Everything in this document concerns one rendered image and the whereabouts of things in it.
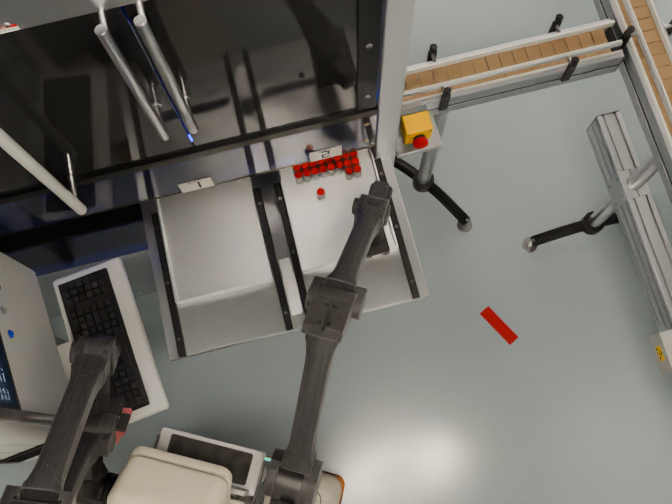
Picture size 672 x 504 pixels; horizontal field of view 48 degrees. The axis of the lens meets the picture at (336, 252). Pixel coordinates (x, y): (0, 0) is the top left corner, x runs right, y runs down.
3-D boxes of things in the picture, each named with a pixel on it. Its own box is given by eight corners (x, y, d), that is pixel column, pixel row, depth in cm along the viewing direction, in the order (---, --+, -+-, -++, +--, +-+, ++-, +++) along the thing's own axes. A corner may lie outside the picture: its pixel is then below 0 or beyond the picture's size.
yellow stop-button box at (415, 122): (397, 121, 203) (399, 109, 196) (423, 115, 204) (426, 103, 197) (405, 146, 201) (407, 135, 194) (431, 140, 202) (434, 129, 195)
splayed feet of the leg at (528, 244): (518, 237, 293) (526, 227, 280) (641, 206, 295) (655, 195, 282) (524, 256, 291) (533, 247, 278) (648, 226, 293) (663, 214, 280)
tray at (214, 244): (154, 186, 209) (151, 182, 205) (246, 164, 210) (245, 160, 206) (178, 304, 200) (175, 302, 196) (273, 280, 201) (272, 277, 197)
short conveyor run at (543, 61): (386, 132, 215) (388, 107, 200) (372, 84, 219) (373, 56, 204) (616, 76, 218) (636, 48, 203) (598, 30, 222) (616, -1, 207)
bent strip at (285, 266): (279, 264, 202) (277, 259, 196) (290, 262, 202) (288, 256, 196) (292, 315, 198) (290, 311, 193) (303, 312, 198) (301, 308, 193)
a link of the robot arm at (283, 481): (266, 518, 152) (292, 525, 151) (274, 478, 148) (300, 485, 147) (279, 489, 160) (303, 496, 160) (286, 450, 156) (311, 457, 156)
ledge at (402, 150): (384, 114, 215) (384, 111, 213) (428, 103, 215) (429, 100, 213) (397, 158, 211) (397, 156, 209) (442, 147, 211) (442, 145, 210)
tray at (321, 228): (275, 158, 210) (273, 153, 206) (365, 136, 211) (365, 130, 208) (303, 273, 201) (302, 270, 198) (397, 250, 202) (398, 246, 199)
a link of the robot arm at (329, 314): (297, 304, 136) (351, 318, 135) (314, 278, 149) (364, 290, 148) (260, 503, 152) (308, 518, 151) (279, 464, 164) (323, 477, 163)
